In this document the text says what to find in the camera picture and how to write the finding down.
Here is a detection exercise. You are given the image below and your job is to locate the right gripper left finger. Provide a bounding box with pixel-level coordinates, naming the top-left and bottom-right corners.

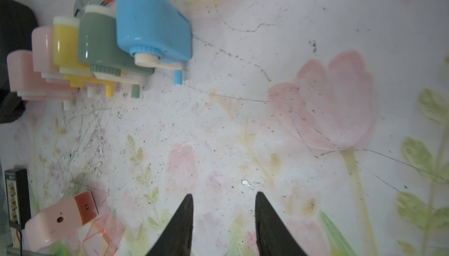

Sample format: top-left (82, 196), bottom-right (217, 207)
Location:
top-left (146, 194), bottom-right (194, 256)

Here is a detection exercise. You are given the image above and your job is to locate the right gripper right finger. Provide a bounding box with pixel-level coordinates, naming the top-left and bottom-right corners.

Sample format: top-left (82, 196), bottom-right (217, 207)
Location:
top-left (255, 192), bottom-right (307, 256)

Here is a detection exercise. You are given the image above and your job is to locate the pink transparent tray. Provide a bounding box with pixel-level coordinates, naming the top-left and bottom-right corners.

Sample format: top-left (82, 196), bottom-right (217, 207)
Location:
top-left (83, 213), bottom-right (125, 256)

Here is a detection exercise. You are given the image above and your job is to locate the pink pencil sharpener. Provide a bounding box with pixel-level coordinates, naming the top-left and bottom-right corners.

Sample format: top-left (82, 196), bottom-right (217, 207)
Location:
top-left (7, 50), bottom-right (79, 111)
top-left (31, 26), bottom-right (97, 99)
top-left (25, 191), bottom-right (98, 252)

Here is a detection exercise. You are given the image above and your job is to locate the blue pencil sharpener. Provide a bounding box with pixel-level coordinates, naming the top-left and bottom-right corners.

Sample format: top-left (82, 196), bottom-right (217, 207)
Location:
top-left (116, 0), bottom-right (192, 85)

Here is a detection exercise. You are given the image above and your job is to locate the small black screwdriver bit box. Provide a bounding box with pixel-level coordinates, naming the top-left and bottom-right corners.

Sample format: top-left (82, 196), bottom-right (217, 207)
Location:
top-left (4, 168), bottom-right (31, 230)

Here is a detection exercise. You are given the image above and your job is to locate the black plastic tool case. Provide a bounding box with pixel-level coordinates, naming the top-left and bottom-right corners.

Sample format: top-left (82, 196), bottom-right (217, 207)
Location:
top-left (1, 0), bottom-right (38, 124)

